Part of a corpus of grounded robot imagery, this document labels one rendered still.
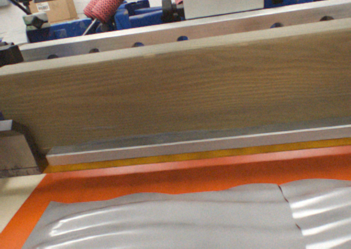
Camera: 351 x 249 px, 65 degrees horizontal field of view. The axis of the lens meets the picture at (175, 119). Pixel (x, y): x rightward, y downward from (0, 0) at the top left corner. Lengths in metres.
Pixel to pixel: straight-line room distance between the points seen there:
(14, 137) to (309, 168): 0.23
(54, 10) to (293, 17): 4.00
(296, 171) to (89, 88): 0.17
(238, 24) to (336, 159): 0.25
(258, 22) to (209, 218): 0.31
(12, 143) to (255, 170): 0.19
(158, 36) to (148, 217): 0.29
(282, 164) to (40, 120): 0.19
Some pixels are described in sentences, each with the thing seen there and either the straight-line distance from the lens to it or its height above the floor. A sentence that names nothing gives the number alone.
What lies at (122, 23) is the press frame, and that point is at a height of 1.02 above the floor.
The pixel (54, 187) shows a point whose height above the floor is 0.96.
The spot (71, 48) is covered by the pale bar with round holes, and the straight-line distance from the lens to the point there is 0.47.
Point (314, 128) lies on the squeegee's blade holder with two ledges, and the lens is 0.22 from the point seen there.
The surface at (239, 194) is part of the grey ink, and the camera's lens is 0.21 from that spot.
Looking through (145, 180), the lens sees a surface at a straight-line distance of 0.24.
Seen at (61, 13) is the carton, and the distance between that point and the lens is 4.29.
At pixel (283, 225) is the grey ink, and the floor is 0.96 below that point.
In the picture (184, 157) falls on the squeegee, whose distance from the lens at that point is 0.24.
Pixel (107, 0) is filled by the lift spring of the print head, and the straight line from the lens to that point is 0.83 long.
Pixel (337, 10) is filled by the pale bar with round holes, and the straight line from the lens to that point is 0.47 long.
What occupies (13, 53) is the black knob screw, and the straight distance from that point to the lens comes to 0.38.
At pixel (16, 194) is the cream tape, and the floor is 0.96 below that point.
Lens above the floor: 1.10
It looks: 26 degrees down
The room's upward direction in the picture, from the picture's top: 9 degrees counter-clockwise
